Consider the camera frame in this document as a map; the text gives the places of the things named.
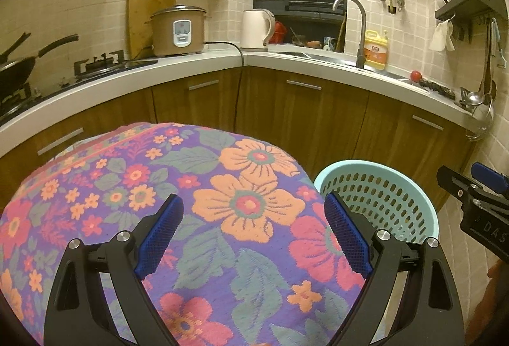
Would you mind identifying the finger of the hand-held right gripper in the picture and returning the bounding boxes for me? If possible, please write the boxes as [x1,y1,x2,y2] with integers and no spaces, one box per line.
[436,166,480,204]
[471,162,509,196]

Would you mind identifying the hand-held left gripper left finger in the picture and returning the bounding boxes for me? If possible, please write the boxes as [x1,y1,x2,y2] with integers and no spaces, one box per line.
[43,194,185,346]

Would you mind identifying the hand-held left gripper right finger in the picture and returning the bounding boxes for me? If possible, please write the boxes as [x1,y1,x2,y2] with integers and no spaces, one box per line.
[324,191,466,346]

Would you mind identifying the light blue perforated plastic basket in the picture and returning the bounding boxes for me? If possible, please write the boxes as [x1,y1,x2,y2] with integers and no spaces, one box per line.
[313,160,440,331]

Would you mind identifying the person's right hand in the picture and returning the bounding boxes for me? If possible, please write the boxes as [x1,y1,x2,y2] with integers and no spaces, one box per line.
[479,262,509,331]

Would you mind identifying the steel skimmer spoon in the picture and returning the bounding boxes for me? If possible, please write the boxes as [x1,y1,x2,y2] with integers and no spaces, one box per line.
[466,80,498,142]

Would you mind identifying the steel ladle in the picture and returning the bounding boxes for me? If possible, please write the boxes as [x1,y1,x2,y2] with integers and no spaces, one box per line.
[465,22,496,108]

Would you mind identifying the floral purple tablecloth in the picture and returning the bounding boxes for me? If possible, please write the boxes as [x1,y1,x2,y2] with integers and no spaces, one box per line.
[0,122,382,346]

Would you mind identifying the dark cloth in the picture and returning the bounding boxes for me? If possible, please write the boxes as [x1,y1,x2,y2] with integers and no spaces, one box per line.
[417,79,456,100]

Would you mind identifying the wooden kitchen cabinets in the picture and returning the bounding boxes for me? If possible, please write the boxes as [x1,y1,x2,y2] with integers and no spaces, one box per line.
[0,66,478,211]

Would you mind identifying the white hanging cloth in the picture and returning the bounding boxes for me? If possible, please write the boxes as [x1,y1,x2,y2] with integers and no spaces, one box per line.
[429,18,456,52]

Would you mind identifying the yellow detergent bottle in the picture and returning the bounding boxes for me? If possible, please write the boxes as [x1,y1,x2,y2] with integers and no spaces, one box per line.
[365,30,389,71]

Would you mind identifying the steel sink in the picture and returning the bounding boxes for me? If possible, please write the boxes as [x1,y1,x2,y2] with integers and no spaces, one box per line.
[270,52,402,74]

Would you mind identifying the steel kitchen faucet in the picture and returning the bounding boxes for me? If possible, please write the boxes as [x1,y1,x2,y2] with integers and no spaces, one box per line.
[332,0,367,69]

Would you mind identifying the black gas stove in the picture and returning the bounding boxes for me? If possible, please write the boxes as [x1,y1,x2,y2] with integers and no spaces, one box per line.
[0,51,157,120]

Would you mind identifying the white kitchen countertop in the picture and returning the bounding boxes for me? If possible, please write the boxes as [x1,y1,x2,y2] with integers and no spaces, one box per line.
[0,44,478,156]

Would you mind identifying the beige rice cooker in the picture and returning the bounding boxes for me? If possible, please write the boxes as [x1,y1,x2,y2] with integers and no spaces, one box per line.
[145,5,210,57]

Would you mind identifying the black wok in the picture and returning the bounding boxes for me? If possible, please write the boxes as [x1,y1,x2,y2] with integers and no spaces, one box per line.
[0,34,79,92]

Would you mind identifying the white electric kettle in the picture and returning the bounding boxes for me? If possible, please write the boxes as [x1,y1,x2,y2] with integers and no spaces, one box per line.
[241,9,276,52]

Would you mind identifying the wooden cutting board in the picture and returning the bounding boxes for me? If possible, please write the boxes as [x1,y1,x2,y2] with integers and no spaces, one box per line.
[127,0,176,60]

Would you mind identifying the black spatula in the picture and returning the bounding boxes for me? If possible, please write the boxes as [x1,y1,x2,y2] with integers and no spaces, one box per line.
[0,32,31,66]

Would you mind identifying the black power cable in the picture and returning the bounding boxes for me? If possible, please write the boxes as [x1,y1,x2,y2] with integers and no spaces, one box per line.
[204,42,244,132]

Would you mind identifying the black wall shelf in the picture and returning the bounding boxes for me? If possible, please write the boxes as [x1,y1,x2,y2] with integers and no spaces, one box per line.
[435,0,509,23]

